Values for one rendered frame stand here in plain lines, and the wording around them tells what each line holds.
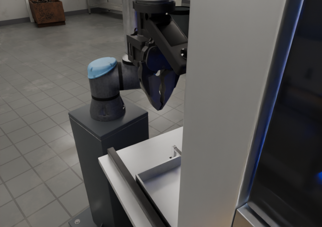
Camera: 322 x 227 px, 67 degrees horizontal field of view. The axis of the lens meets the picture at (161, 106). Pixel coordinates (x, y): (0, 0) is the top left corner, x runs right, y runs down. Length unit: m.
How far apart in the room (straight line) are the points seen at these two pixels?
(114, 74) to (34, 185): 1.26
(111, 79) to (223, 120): 0.82
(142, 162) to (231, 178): 0.53
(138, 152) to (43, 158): 1.54
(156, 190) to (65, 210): 1.21
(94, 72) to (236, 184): 0.82
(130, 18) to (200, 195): 0.77
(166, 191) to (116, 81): 0.50
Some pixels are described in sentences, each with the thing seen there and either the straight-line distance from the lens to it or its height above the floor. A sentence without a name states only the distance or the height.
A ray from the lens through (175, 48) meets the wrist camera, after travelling 0.40.
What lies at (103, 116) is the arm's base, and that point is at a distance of 1.01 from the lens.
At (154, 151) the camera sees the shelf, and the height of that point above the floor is 0.88.
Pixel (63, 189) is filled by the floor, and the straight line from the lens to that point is 1.89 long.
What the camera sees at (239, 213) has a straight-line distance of 0.19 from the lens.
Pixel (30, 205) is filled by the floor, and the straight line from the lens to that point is 1.89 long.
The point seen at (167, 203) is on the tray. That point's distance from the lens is 0.59.
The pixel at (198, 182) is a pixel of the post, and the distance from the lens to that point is 0.21.
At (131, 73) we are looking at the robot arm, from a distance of 0.95.
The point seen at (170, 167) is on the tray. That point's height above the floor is 0.89.
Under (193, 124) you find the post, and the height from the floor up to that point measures 1.25.
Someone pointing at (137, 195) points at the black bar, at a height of 0.90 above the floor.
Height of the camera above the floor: 1.36
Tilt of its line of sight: 31 degrees down
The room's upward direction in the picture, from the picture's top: straight up
